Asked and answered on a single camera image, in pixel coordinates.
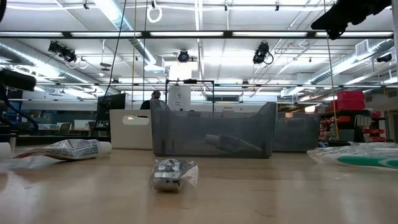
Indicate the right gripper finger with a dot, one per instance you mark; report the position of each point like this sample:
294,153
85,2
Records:
331,26

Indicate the storage shelf rack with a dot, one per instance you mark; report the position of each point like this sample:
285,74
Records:
357,124

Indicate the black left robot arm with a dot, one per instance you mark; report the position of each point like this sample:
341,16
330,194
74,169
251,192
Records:
15,80

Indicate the round black camera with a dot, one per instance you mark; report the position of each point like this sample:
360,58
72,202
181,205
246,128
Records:
183,56

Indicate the black metal stand frame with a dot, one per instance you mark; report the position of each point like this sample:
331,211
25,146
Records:
190,81

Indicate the black computer monitor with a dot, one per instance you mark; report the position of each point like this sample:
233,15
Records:
110,107

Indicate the green and white toothbrush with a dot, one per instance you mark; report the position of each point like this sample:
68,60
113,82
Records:
363,161

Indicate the white pillar sign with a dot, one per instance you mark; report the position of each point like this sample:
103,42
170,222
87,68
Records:
179,98

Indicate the black aluminium rig frame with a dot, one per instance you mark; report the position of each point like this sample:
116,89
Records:
227,34

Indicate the silver nail clipper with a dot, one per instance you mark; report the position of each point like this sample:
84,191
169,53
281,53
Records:
171,175

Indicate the person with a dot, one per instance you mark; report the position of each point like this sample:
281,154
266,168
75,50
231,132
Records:
152,101

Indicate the silver ventilation duct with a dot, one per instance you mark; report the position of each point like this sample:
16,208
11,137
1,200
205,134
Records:
357,60
140,46

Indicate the smoky grey plastic bin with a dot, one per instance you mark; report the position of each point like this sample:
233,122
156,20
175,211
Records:
186,137
298,137

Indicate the white plastic bin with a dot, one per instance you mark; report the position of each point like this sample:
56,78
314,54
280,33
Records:
130,137

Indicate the red storage bin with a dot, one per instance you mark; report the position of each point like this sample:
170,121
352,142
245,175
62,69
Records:
348,104
350,95

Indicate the black spotlight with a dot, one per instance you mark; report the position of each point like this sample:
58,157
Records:
259,54
63,52

